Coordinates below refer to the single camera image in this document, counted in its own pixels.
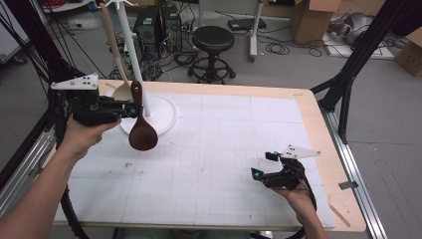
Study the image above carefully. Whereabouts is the white rack stand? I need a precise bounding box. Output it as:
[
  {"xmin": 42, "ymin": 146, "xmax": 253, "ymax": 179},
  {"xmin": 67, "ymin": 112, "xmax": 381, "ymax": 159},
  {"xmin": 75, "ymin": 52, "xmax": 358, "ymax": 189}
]
[{"xmin": 94, "ymin": 0, "xmax": 179, "ymax": 137}]

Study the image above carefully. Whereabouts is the closed cardboard box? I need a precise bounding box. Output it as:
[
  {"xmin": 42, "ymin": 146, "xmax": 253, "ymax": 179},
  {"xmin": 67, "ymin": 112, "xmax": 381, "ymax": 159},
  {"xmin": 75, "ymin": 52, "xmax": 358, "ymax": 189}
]
[{"xmin": 393, "ymin": 27, "xmax": 422, "ymax": 79}]

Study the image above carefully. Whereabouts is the black metal frame stand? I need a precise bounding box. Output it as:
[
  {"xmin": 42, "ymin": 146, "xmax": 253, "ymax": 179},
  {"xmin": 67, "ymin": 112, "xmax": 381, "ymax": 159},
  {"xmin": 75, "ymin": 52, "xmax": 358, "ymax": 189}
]
[
  {"xmin": 310, "ymin": 0, "xmax": 422, "ymax": 145},
  {"xmin": 0, "ymin": 0, "xmax": 95, "ymax": 191}
]

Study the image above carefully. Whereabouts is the left hand-held gripper black cable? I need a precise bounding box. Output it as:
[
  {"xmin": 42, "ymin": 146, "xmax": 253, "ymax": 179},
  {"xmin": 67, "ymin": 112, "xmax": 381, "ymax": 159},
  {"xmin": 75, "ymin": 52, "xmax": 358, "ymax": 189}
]
[{"xmin": 49, "ymin": 91, "xmax": 92, "ymax": 239}]

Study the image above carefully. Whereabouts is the aluminium rail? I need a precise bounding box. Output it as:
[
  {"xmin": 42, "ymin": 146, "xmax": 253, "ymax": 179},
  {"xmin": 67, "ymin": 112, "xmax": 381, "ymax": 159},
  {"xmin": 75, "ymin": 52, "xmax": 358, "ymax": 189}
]
[
  {"xmin": 0, "ymin": 128, "xmax": 57, "ymax": 218},
  {"xmin": 319, "ymin": 108, "xmax": 388, "ymax": 239}
]

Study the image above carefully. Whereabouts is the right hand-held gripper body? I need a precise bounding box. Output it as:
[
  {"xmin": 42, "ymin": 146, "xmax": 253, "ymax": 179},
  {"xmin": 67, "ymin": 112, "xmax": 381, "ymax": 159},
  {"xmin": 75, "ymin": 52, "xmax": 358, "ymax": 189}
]
[{"xmin": 263, "ymin": 143, "xmax": 322, "ymax": 191}]

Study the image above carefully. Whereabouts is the grey bag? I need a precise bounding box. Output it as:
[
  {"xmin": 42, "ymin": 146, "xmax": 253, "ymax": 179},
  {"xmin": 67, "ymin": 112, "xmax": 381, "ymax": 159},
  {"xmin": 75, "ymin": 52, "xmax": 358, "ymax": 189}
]
[{"xmin": 327, "ymin": 12, "xmax": 375, "ymax": 47}]

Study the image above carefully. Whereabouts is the black flat device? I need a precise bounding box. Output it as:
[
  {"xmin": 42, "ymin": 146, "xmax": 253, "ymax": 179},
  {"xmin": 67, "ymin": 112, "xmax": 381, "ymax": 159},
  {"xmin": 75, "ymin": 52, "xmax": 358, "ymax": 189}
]
[{"xmin": 227, "ymin": 17, "xmax": 268, "ymax": 32}]

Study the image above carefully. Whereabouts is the dark brown wooden spoon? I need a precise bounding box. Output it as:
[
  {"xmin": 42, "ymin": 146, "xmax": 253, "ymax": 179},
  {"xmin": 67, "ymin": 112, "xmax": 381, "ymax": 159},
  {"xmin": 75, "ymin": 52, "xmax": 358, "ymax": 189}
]
[{"xmin": 127, "ymin": 80, "xmax": 159, "ymax": 152}]

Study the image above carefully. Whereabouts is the person's right hand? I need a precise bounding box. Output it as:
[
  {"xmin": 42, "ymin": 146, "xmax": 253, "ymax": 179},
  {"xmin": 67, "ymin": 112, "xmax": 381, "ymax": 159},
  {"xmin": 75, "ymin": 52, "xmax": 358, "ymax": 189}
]
[{"xmin": 271, "ymin": 183, "xmax": 316, "ymax": 215}]

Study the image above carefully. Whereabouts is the light wooden spoon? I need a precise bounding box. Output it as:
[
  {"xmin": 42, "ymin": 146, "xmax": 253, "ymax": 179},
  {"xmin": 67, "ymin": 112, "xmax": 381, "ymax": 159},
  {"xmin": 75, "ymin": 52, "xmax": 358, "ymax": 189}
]
[{"xmin": 99, "ymin": 2, "xmax": 134, "ymax": 103}]

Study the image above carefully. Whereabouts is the thin wooden stick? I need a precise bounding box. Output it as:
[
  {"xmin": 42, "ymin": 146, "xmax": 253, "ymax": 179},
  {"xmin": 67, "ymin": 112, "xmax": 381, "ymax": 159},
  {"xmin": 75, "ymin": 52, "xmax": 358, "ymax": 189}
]
[{"xmin": 327, "ymin": 202, "xmax": 351, "ymax": 229}]

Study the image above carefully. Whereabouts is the white grid mat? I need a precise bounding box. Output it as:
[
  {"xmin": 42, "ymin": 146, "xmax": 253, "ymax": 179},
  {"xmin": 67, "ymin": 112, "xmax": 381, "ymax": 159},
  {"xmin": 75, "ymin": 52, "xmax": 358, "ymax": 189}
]
[{"xmin": 47, "ymin": 90, "xmax": 336, "ymax": 231}]

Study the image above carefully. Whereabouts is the black computer tower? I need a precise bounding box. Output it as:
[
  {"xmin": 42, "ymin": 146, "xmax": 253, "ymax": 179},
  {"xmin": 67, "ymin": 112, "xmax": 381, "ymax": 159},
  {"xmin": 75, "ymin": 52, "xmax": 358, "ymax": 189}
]
[
  {"xmin": 132, "ymin": 5, "xmax": 164, "ymax": 62},
  {"xmin": 160, "ymin": 4, "xmax": 184, "ymax": 54}
]

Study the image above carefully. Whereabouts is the right hand-held gripper black cable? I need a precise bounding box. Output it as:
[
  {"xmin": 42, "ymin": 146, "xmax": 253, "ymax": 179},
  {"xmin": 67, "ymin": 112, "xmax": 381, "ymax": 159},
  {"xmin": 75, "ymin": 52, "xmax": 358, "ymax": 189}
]
[{"xmin": 285, "ymin": 160, "xmax": 318, "ymax": 239}]

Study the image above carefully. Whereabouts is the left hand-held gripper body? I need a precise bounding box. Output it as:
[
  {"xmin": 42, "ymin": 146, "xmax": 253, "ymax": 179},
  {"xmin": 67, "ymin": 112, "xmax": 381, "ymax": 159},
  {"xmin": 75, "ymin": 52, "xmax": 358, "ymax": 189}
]
[{"xmin": 50, "ymin": 72, "xmax": 122, "ymax": 126}]

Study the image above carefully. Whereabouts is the person's left hand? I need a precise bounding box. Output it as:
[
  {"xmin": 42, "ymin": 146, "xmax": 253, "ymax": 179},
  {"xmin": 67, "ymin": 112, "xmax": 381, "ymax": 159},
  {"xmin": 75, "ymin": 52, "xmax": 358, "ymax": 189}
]
[{"xmin": 59, "ymin": 115, "xmax": 122, "ymax": 162}]

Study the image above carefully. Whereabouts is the black cable coil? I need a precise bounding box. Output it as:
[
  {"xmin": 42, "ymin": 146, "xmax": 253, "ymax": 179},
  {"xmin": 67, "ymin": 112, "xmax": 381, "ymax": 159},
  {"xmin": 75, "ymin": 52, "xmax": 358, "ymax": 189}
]
[{"xmin": 265, "ymin": 42, "xmax": 291, "ymax": 57}]

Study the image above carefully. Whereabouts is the grey tape piece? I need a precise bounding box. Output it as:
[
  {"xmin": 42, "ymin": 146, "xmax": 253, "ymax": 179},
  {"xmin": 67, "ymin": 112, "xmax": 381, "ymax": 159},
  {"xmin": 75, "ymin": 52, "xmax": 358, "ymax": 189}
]
[{"xmin": 337, "ymin": 180, "xmax": 359, "ymax": 191}]

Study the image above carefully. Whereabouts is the white stand leg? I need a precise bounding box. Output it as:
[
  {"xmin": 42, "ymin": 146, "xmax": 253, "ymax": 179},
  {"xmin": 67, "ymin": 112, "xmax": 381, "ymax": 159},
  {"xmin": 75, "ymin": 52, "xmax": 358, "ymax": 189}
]
[{"xmin": 248, "ymin": 0, "xmax": 266, "ymax": 63}]

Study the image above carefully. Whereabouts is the black round stool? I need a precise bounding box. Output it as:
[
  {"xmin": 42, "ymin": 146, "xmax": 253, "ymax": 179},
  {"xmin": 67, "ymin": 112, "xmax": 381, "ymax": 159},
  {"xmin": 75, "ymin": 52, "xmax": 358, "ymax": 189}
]
[{"xmin": 186, "ymin": 25, "xmax": 238, "ymax": 85}]

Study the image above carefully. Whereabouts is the hand-held gripper black cable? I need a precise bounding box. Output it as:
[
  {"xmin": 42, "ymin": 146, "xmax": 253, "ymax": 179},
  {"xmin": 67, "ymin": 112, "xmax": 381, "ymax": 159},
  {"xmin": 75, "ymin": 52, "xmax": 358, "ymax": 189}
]
[
  {"xmin": 285, "ymin": 160, "xmax": 318, "ymax": 239},
  {"xmin": 49, "ymin": 91, "xmax": 92, "ymax": 239}
]

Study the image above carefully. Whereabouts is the open cardboard box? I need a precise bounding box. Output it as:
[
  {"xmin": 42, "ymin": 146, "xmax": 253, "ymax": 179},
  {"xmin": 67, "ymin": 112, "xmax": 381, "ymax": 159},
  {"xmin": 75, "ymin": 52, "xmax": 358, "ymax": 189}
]
[{"xmin": 289, "ymin": 0, "xmax": 343, "ymax": 46}]

